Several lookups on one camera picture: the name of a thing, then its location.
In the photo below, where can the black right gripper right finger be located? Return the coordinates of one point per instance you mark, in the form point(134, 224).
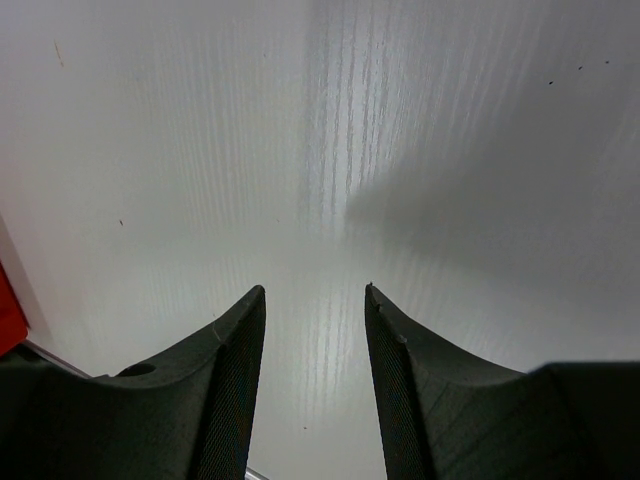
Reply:
point(445, 413)

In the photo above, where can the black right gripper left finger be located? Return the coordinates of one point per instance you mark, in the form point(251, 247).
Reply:
point(184, 413)

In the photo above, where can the red plastic bin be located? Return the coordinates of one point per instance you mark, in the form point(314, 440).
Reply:
point(13, 325)

